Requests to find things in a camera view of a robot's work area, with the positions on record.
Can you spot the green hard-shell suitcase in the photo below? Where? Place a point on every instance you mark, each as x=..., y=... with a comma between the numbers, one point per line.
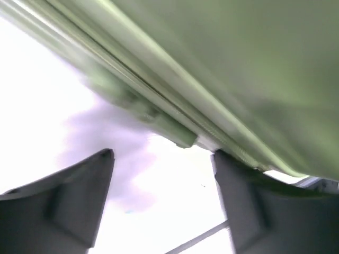
x=257, y=79

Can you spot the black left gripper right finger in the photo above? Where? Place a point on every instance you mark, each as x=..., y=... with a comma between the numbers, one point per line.
x=266, y=215

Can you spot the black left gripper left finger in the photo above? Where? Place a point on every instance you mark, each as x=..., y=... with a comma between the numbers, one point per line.
x=60, y=213

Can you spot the aluminium table edge rail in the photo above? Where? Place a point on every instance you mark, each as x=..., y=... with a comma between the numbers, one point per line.
x=314, y=183

